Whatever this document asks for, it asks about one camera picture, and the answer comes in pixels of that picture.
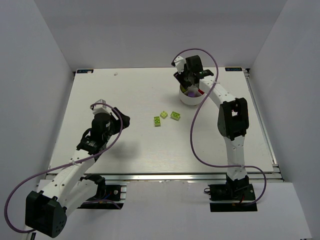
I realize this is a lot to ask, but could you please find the purple butterfly lego brick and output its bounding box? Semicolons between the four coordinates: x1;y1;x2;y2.
187;91;197;98

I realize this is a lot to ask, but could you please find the light green lego long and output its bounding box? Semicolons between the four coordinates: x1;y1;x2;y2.
153;116;161;127

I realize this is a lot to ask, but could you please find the light green lego brick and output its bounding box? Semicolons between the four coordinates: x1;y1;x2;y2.
170;111;181;121

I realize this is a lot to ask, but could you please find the light green lego small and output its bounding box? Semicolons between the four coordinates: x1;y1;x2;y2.
160;111;168;119

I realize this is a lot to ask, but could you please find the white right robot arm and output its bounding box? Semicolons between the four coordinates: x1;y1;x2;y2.
171;55;249;189

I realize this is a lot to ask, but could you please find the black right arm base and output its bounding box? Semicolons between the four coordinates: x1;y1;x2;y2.
203;184;258;213

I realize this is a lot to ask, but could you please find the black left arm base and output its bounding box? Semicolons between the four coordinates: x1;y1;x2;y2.
78;174;127;210

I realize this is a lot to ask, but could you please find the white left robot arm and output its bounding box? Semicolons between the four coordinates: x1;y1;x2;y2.
25;107;130;238

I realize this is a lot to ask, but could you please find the white round divided container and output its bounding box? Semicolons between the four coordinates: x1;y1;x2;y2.
178;85;205;106

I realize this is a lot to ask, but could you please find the blue table label right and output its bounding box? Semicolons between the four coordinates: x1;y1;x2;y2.
224;67;243;72

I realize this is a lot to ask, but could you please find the blue table label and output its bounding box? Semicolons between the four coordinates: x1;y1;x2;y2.
224;67;243;72
76;69;94;74

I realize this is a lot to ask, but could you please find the blue table label left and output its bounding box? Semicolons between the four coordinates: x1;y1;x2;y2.
76;69;94;74

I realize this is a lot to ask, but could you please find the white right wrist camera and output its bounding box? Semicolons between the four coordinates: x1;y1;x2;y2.
171;56;186;74

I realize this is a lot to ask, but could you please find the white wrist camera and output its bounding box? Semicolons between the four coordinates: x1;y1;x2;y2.
90;99;112;116
171;56;186;74

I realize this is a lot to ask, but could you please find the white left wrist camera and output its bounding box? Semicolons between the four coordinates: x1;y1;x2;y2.
90;99;112;116

